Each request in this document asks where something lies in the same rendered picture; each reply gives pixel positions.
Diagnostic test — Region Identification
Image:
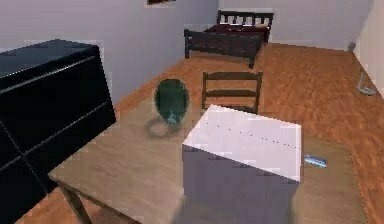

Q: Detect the green glass vase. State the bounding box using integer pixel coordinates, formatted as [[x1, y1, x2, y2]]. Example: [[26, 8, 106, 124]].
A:
[[153, 78, 190, 126]]

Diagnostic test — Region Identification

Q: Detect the dark wooden chair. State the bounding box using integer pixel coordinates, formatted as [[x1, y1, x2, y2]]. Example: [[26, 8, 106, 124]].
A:
[[201, 71, 264, 115]]

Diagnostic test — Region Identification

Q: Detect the white box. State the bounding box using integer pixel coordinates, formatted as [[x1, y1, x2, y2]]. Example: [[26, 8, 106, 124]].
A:
[[181, 104, 303, 224]]

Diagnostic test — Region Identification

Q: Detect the dark wooden bed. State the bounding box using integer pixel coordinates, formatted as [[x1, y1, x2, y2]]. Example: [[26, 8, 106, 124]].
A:
[[183, 9, 275, 70]]

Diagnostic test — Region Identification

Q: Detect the brown wooden table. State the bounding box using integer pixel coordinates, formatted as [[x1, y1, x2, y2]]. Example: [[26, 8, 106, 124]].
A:
[[48, 96, 368, 224]]

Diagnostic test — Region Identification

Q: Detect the small blue flat object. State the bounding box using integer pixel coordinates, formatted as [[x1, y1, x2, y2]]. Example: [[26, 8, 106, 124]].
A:
[[304, 154, 328, 169]]

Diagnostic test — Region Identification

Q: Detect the black chest of drawers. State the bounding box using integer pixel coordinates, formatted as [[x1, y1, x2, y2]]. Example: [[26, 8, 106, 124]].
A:
[[0, 39, 117, 224]]

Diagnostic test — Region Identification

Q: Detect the grey curved floor object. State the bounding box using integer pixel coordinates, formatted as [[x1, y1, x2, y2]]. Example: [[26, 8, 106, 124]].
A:
[[356, 71, 377, 96]]

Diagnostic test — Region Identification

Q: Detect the framed wall picture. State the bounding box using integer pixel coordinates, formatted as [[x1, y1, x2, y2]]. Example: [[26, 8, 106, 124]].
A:
[[146, 0, 177, 6]]

